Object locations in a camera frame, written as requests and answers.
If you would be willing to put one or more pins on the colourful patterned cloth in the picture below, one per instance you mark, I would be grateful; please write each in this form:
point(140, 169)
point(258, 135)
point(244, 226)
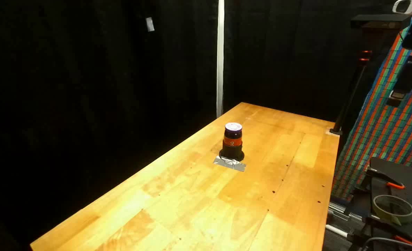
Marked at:
point(376, 139)

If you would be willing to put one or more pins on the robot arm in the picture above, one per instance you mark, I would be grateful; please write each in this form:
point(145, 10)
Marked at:
point(406, 4)

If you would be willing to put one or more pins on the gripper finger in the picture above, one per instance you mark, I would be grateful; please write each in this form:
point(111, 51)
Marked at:
point(409, 78)

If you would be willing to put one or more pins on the black curtain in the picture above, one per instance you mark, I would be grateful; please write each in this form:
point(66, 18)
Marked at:
point(87, 104)

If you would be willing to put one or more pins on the silver tape patch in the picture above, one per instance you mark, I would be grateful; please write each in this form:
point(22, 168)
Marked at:
point(231, 164)

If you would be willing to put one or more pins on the white tube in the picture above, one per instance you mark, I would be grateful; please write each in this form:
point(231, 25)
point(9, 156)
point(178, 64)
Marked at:
point(336, 230)

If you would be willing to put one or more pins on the dark cup with orange band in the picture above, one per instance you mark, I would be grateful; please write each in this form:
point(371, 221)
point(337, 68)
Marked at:
point(233, 143)

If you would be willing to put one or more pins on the white pole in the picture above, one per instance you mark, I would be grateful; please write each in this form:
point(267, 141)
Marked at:
point(220, 59)

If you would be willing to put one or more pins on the camera on mount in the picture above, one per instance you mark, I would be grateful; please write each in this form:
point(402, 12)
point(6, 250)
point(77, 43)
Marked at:
point(352, 90)

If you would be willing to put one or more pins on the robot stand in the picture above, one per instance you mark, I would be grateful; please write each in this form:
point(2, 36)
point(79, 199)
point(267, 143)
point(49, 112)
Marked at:
point(401, 216)

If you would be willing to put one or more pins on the grey tag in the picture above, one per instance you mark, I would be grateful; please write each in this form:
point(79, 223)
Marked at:
point(150, 24)

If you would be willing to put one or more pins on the roll of tape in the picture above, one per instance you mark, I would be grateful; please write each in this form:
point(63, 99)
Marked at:
point(383, 211)

